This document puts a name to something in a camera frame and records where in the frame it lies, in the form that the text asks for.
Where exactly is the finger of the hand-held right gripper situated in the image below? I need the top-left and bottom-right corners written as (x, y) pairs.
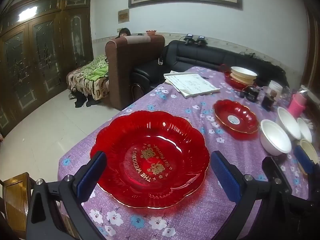
top-left (262, 156), bottom-right (293, 198)
top-left (294, 145), bottom-right (320, 178)

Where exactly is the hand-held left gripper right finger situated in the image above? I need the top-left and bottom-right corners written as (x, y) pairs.
top-left (211, 151), bottom-right (297, 240)

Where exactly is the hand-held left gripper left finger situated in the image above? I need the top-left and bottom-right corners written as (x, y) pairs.
top-left (25, 151), bottom-right (108, 240)

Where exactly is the cream bowl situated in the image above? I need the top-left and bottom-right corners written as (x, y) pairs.
top-left (299, 138), bottom-right (320, 175)
top-left (230, 73), bottom-right (255, 85)

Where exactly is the small red plate white sticker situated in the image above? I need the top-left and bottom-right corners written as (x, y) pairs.
top-left (213, 99), bottom-right (259, 134)

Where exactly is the large red plate gold print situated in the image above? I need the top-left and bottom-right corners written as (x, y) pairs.
top-left (89, 110), bottom-right (210, 208)

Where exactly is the stack of bowls on red plate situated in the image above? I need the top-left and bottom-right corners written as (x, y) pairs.
top-left (221, 65), bottom-right (255, 90)

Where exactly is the white bowl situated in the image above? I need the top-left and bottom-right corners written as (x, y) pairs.
top-left (260, 119), bottom-right (292, 157)
top-left (276, 107), bottom-right (301, 140)
top-left (230, 66), bottom-right (258, 80)
top-left (297, 117), bottom-right (313, 143)

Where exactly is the pink cup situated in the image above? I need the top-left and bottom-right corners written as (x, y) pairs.
top-left (287, 94), bottom-right (307, 118)

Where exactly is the dark bottle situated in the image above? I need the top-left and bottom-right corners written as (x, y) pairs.
top-left (261, 90), bottom-right (277, 112)

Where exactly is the white jar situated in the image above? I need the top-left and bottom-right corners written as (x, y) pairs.
top-left (268, 80), bottom-right (283, 98)

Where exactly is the wooden chair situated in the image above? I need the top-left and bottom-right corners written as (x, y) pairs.
top-left (0, 172), bottom-right (34, 240)

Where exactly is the purple floral tablecloth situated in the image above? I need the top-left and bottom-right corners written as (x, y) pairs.
top-left (57, 66), bottom-right (315, 240)

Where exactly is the white paper notebook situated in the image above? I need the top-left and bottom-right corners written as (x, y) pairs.
top-left (164, 71), bottom-right (220, 98)

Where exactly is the green blanket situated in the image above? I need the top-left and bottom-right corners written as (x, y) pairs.
top-left (86, 55), bottom-right (109, 82)

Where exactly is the brown armchair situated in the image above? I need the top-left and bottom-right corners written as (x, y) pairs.
top-left (104, 34), bottom-right (165, 111)

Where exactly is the black leather sofa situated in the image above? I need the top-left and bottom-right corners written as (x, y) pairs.
top-left (132, 40), bottom-right (287, 90)

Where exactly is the wooden wardrobe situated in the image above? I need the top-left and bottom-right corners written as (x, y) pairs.
top-left (0, 0), bottom-right (94, 138)

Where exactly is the black device with cable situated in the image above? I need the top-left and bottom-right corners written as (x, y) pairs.
top-left (239, 85), bottom-right (262, 103)

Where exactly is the wooden door frame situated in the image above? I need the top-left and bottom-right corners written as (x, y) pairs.
top-left (304, 5), bottom-right (320, 93)

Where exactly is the small wall plaque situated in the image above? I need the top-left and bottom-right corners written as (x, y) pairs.
top-left (117, 8), bottom-right (130, 23)

